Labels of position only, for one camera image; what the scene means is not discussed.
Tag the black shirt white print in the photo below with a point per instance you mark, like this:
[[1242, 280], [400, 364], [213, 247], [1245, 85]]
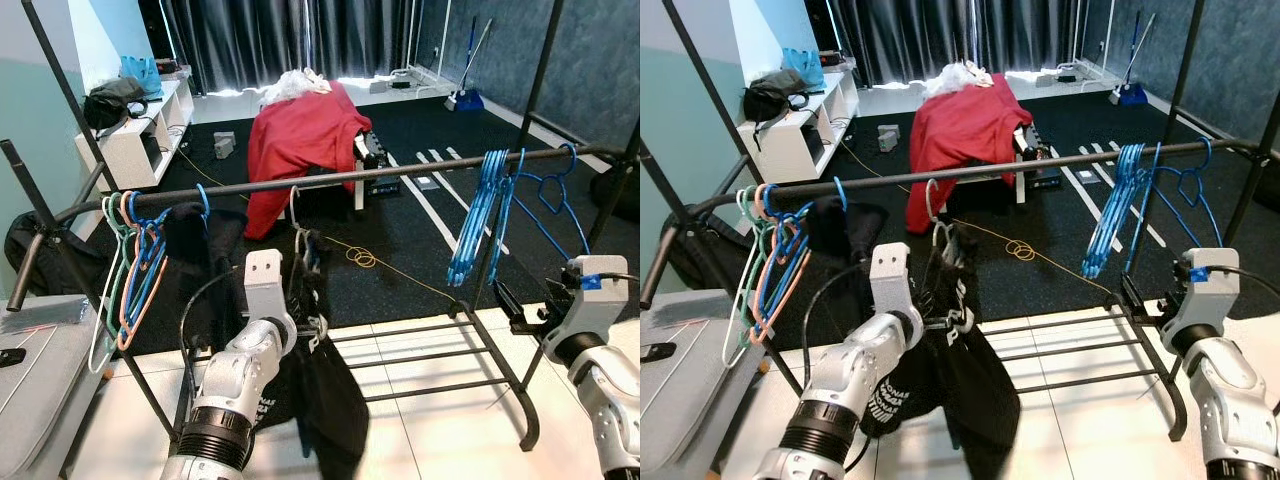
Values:
[[330, 400], [980, 400]]

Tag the black shoulder bag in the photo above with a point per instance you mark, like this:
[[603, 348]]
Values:
[[110, 100], [772, 95]]

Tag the green plastic hanger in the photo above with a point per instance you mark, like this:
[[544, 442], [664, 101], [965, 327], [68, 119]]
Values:
[[104, 205], [740, 200]]

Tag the orange plastic hanger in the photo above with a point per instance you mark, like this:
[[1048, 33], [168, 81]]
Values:
[[760, 195], [124, 200]]

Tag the black garment on hanger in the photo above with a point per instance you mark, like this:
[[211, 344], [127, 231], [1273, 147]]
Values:
[[845, 235], [200, 260]]

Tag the black remote control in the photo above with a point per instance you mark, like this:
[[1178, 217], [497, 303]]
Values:
[[12, 356], [660, 352]]

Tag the black metal clothes rack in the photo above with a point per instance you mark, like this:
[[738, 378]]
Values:
[[400, 173], [1050, 167]]

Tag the black backpack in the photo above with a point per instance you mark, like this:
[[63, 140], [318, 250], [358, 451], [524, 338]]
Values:
[[75, 265], [715, 255]]

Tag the red cloth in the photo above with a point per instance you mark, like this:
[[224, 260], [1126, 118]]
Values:
[[300, 140], [960, 135]]

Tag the white plastic bag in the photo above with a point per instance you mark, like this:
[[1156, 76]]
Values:
[[955, 80], [295, 88]]

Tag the small grey box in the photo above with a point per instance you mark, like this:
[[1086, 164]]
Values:
[[224, 146], [889, 138]]

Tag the white shelf unit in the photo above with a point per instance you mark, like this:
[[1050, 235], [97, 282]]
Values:
[[130, 150], [795, 140]]

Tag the black curtain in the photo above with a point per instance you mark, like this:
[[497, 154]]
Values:
[[260, 40], [920, 35]]

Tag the blue tote bag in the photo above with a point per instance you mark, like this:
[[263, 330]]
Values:
[[143, 75], [805, 68]]

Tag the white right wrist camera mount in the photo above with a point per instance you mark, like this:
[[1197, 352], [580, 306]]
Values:
[[1210, 300], [595, 310]]

